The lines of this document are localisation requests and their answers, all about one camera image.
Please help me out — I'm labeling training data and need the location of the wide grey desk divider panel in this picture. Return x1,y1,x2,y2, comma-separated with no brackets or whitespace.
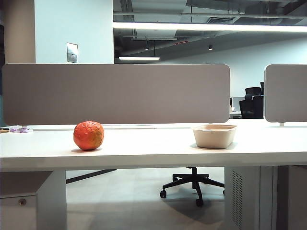
1,63,231,126

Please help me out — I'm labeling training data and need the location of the perforated white desk leg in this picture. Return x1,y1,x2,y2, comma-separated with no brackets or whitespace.
224,166,261,230

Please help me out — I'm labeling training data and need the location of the plain white desk leg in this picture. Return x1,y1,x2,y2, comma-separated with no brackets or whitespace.
35,170,67,230

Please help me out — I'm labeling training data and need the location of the black floor strip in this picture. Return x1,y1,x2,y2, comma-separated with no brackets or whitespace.
66,169,118,184

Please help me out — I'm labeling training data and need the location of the short hanging linear lamp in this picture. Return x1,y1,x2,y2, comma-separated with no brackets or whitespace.
118,56,160,61

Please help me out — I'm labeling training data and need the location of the black swivel chair base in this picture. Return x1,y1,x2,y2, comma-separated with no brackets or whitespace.
160,167,225,207

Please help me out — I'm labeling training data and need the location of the grey under-desk cabinet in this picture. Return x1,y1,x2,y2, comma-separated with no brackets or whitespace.
260,165,307,230

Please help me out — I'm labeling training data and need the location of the beige paper lunchbox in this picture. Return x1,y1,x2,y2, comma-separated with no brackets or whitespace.
192,124,238,149

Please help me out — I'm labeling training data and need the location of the white drawer cabinet with lock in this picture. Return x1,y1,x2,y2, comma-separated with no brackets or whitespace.
0,171,53,230

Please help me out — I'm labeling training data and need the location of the narrow grey desk divider panel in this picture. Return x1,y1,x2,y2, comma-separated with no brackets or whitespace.
264,64,307,123

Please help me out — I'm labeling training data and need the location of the metal wall switch plate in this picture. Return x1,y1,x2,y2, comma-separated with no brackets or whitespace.
67,42,79,63

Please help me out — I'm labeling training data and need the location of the black mesh office chair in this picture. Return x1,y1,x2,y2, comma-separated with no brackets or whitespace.
239,81,265,119

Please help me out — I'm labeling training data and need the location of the ceiling air vent grille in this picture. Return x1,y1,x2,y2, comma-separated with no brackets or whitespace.
207,17,235,24

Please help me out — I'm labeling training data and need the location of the purple printed packet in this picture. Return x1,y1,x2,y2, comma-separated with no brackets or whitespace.
0,126,34,134

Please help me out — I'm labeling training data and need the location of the orange fruit with crinkled skin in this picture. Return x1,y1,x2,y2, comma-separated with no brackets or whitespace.
73,121,105,151

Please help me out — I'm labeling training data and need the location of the long ceiling light strip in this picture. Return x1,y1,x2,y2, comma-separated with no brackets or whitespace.
113,21,307,33

